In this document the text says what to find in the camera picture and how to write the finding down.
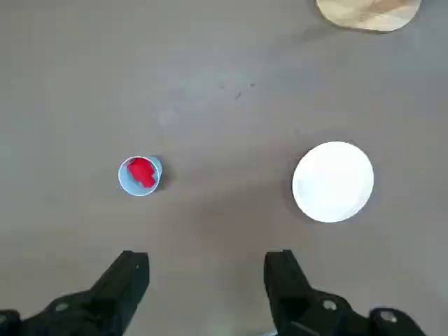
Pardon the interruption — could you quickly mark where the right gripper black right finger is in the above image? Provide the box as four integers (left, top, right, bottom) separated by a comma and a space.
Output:
264, 248, 428, 336

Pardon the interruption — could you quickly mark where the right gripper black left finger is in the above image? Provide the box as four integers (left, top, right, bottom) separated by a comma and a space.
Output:
0, 250, 151, 336

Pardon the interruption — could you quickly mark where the blue plastic cup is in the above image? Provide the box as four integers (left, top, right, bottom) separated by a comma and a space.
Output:
118, 155, 163, 197

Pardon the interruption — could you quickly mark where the red block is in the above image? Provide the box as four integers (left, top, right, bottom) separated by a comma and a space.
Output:
127, 157, 158, 189

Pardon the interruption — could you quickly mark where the pink plate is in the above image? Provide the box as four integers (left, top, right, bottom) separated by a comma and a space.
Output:
292, 141, 375, 224

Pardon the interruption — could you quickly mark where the wooden cup rack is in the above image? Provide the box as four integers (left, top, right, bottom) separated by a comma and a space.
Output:
316, 0, 422, 34

